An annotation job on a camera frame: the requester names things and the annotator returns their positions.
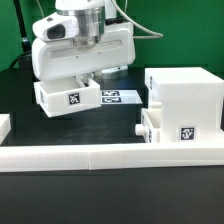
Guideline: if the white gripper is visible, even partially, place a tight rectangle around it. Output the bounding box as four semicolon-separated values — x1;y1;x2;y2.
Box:
32;14;135;81

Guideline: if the white drawer box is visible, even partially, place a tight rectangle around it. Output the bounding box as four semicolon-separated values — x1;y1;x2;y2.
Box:
34;77;101;117
135;108;161;143

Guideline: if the white front drawer box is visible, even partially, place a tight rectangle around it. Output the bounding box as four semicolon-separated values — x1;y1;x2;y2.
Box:
135;108;161;143

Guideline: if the white drawer cabinet frame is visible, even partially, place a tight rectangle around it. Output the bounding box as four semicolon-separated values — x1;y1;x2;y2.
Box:
145;67;224;142

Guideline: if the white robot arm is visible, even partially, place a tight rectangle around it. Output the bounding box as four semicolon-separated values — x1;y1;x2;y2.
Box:
32;0;135;81

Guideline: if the black stand pole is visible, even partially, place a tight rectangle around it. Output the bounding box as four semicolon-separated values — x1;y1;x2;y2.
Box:
13;0;32;70

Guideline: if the marker sheet on table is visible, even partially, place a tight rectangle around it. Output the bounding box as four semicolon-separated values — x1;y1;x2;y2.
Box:
101;90;142;104

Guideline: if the black cable with connector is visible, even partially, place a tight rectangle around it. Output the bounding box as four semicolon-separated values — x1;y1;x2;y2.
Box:
8;52;34;70

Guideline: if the white left fence rail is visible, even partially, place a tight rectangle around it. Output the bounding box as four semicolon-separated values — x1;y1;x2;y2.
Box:
0;114;11;145

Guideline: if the white fence rail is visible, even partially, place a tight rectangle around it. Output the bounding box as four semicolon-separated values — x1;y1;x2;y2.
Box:
0;142;224;173
0;114;11;145

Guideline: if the white cable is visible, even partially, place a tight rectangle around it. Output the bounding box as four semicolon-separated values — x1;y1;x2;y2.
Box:
111;0;164;40

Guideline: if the white front fence rail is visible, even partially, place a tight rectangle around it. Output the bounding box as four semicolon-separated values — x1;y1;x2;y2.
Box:
0;142;224;173

